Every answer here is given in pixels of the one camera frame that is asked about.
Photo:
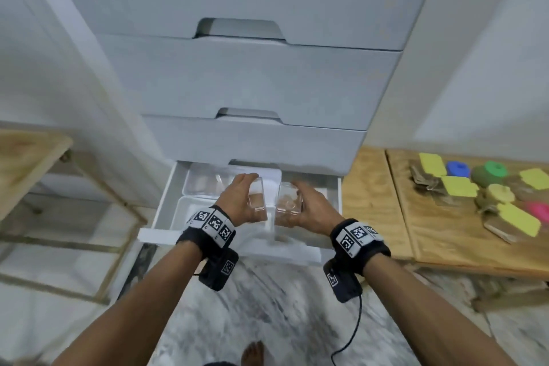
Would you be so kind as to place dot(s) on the person's right hand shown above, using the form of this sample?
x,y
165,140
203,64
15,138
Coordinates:
x,y
317,213

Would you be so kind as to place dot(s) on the person's left hand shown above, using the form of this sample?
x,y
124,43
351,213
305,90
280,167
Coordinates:
x,y
233,200

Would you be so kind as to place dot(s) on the person's left thumb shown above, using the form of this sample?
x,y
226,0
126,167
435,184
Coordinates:
x,y
246,178

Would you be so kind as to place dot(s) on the person's right thumb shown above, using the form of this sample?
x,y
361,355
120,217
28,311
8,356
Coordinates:
x,y
299,193

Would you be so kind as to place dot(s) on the clear plastic box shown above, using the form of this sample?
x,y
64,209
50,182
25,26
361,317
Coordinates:
x,y
288,200
258,196

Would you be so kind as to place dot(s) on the person's right forearm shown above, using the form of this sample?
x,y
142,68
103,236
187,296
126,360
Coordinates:
x,y
424,310

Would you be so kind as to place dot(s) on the person's left forearm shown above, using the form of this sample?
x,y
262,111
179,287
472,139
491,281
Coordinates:
x,y
141,301

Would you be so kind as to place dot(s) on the clear plastic tray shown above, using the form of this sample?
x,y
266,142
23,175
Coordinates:
x,y
206,181

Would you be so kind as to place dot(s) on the black marker wristband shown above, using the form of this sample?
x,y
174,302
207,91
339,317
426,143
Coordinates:
x,y
356,241
210,226

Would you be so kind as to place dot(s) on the open white drawer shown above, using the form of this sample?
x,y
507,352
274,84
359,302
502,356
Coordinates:
x,y
257,245

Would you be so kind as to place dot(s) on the white plastic tray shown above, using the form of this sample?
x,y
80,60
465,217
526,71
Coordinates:
x,y
188,213

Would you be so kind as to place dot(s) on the narrow wooden board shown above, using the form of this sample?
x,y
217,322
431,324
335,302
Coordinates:
x,y
373,202

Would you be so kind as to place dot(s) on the yellow tag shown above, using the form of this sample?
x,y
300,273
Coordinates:
x,y
520,219
536,179
459,187
433,164

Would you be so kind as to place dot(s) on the wide wooden board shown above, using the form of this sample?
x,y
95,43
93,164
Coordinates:
x,y
446,232

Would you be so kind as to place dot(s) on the blue spool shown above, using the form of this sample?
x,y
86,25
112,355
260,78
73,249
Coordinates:
x,y
458,169

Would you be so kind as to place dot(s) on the person's bare foot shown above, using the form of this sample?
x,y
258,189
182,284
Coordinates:
x,y
253,355

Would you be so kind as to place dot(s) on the grey drawer cabinet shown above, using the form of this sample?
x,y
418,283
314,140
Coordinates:
x,y
85,78

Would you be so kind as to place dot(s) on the green spool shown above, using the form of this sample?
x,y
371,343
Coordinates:
x,y
489,173

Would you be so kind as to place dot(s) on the yellow spool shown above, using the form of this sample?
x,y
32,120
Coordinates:
x,y
500,194

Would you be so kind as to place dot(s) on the pink spool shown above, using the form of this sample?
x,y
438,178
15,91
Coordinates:
x,y
539,212

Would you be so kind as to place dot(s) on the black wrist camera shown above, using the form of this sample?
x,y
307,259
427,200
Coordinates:
x,y
221,269
341,282

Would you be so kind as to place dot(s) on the wooden table with metal frame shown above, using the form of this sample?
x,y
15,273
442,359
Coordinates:
x,y
25,155

